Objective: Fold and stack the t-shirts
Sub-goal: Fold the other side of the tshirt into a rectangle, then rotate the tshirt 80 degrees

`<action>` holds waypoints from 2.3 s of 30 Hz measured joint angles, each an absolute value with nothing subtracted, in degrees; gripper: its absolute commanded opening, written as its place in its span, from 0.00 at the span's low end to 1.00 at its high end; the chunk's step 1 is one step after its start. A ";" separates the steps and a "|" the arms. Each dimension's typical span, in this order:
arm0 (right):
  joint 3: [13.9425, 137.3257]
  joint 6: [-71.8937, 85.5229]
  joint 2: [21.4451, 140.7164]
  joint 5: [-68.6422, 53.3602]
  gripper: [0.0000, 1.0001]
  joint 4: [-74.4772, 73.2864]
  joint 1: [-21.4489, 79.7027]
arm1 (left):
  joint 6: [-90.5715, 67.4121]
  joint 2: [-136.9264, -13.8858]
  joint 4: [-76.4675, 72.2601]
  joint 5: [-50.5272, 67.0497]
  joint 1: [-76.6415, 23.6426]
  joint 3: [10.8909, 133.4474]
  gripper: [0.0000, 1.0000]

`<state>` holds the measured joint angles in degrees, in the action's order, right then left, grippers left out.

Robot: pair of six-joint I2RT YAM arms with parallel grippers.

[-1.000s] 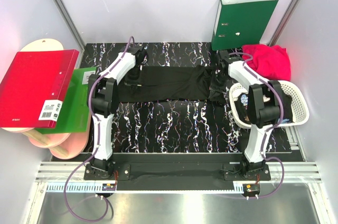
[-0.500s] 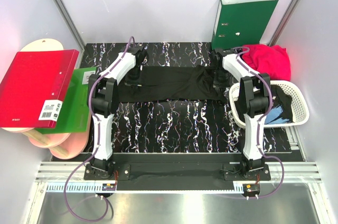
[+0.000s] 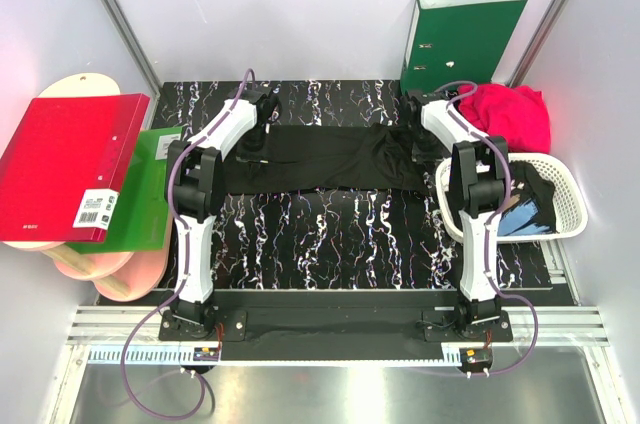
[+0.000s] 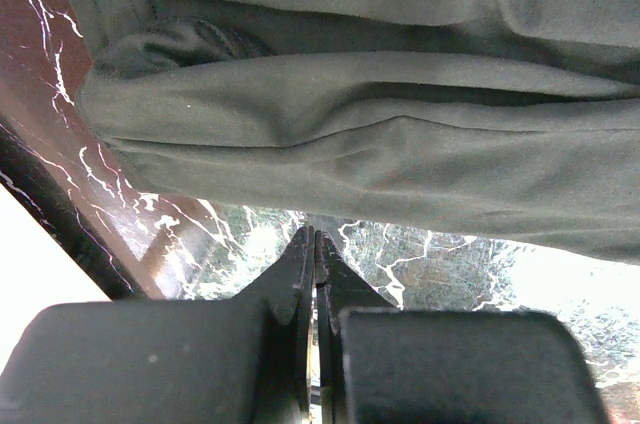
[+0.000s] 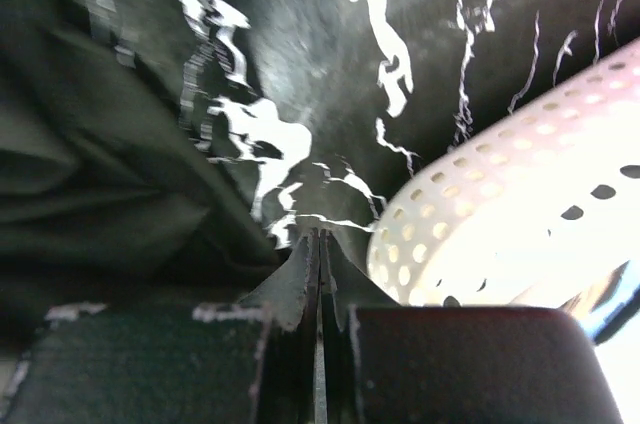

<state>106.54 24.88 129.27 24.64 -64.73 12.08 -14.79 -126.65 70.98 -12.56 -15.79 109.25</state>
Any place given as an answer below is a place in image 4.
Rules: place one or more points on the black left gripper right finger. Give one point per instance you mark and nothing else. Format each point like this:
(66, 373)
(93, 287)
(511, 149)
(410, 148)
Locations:
(379, 364)

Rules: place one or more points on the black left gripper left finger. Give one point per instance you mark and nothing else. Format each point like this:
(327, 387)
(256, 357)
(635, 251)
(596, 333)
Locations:
(236, 360)

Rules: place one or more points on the black printed t-shirt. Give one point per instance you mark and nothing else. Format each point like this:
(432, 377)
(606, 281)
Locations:
(509, 119)

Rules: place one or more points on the black marble pattern mat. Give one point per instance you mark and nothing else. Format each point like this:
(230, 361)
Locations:
(136, 244)

